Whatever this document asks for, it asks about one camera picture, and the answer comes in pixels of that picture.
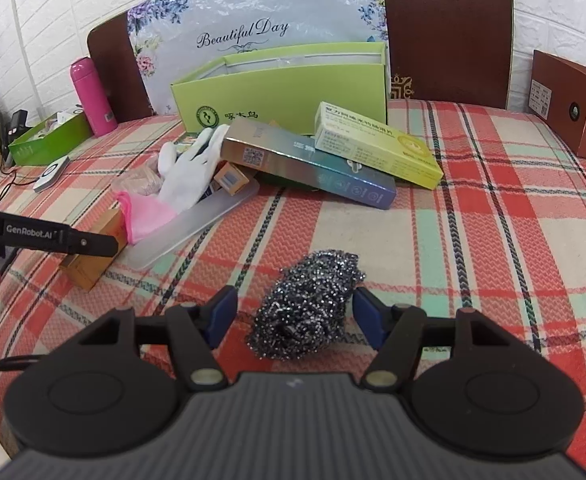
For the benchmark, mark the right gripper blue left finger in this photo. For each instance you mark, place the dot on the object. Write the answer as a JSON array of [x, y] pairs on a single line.
[[194, 333]]

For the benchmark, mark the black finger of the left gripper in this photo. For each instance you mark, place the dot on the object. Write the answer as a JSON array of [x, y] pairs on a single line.
[[47, 236]]

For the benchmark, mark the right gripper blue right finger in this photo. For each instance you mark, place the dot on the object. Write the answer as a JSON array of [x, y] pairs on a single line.
[[395, 333]]

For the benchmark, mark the steel wool scourer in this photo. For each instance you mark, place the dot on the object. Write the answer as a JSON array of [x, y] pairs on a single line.
[[305, 309]]

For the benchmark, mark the translucent plastic case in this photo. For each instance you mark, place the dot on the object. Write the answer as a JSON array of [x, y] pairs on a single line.
[[186, 225]]

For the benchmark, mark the orange gold box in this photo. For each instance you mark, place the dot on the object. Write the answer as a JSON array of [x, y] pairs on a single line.
[[85, 271]]

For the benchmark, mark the white and pink glove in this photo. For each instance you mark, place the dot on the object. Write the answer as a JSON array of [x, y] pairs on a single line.
[[183, 187]]

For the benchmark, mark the small orange barcode box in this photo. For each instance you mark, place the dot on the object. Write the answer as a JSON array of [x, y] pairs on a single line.
[[232, 178]]

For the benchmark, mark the iridescent long box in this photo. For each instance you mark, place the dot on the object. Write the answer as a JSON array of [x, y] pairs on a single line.
[[280, 153]]

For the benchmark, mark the yellow medicine box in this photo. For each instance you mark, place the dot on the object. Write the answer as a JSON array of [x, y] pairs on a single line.
[[373, 144]]

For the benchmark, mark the clear bag of sticks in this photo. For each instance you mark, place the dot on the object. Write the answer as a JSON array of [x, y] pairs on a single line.
[[144, 180]]

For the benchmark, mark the white round-button device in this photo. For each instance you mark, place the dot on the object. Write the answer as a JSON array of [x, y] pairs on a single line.
[[51, 174]]

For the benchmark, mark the small green tray box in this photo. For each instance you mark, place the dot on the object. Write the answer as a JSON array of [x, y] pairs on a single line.
[[50, 140]]

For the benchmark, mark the pink thermos bottle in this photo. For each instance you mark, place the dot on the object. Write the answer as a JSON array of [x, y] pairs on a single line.
[[92, 97]]

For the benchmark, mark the plaid bed sheet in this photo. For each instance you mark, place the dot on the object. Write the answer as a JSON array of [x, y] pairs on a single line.
[[504, 233]]

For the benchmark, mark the large green open box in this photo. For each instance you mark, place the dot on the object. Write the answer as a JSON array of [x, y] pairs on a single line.
[[285, 85]]

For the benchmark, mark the brown cardboard box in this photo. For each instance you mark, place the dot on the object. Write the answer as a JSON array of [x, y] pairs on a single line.
[[557, 94]]

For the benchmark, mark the dark wooden headboard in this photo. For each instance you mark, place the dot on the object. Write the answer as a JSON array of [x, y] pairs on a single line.
[[442, 50]]

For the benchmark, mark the floral plastic pillow bag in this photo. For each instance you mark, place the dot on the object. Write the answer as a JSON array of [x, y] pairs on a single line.
[[172, 38]]

